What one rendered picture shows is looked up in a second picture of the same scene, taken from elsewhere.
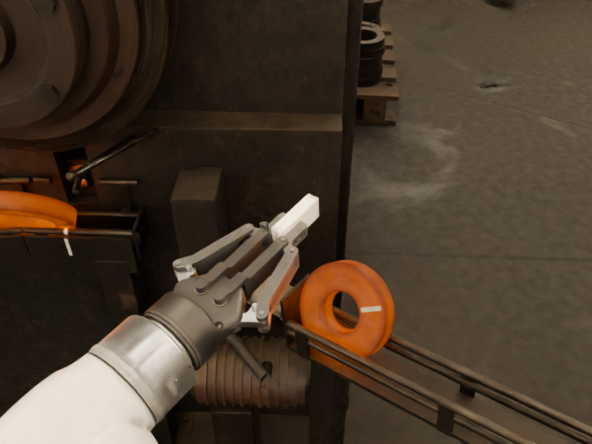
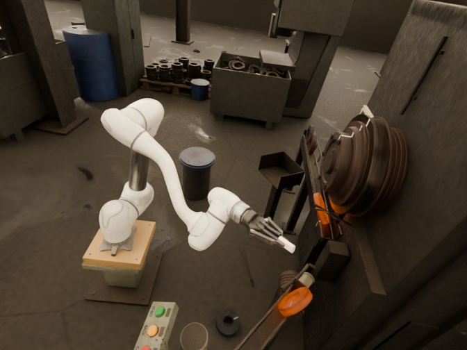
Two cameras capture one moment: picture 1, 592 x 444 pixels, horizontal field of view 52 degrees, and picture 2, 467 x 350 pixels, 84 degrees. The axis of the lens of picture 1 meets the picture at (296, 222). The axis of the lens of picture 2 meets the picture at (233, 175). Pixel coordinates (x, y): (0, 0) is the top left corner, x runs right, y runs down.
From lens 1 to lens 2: 0.79 m
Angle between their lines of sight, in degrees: 67
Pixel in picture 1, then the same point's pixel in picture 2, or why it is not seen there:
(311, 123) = (373, 280)
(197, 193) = (332, 247)
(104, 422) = (225, 203)
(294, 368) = not seen: hidden behind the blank
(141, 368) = (235, 207)
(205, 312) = (250, 219)
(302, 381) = not seen: hidden behind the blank
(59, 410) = (227, 196)
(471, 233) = not seen: outside the picture
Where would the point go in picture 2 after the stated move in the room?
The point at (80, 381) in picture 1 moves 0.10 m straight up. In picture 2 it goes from (233, 198) to (235, 180)
